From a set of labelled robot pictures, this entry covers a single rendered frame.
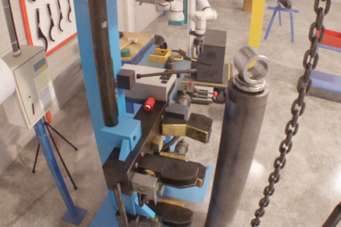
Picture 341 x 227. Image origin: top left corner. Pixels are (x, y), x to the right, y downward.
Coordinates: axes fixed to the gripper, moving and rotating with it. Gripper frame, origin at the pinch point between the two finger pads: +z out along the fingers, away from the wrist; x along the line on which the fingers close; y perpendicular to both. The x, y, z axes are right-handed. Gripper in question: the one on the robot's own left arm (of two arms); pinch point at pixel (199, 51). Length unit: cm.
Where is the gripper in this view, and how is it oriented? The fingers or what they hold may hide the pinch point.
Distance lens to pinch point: 243.2
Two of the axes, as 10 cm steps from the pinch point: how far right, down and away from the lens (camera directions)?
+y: 8.6, 2.9, -4.3
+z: 0.0, 8.3, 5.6
